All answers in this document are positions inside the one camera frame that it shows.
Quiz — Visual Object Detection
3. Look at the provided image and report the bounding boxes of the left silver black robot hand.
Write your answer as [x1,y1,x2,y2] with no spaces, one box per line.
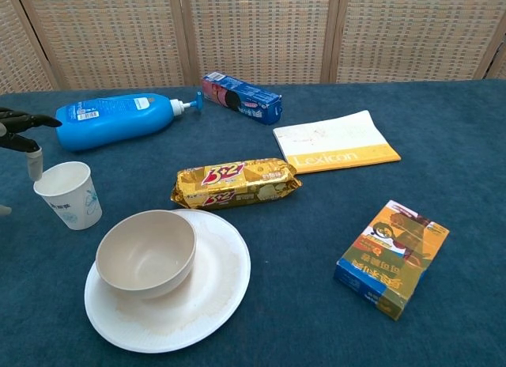
[0,107,63,218]

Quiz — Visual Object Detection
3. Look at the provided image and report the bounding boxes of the white paper cup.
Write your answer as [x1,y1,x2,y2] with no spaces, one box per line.
[32,161,104,231]

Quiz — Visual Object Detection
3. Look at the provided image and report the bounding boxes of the beige bowl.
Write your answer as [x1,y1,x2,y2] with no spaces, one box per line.
[95,210,198,301]

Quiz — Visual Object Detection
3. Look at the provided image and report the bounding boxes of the white round plate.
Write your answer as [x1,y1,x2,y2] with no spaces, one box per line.
[83,208,252,354]

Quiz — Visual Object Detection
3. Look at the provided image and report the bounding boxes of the blue pump detergent bottle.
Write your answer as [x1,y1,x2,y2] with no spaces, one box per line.
[55,91,205,153]

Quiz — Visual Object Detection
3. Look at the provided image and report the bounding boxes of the gold cracker packet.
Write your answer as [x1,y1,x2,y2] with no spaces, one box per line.
[170,157,303,210]

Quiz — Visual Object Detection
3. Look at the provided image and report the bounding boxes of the blue cookie box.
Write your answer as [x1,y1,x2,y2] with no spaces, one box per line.
[201,70,283,126]

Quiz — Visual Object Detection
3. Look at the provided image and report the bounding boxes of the woven bamboo folding screen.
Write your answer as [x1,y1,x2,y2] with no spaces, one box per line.
[0,0,506,95]

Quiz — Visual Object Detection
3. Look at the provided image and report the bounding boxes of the teal table cloth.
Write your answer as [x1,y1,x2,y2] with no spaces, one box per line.
[0,78,506,367]

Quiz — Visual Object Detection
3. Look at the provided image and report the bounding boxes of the white yellow Lexicon booklet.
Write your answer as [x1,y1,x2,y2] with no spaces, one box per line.
[272,109,402,175]

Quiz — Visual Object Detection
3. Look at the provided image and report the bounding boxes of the yellow blue carton box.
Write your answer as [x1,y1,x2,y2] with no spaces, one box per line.
[334,199,451,321]

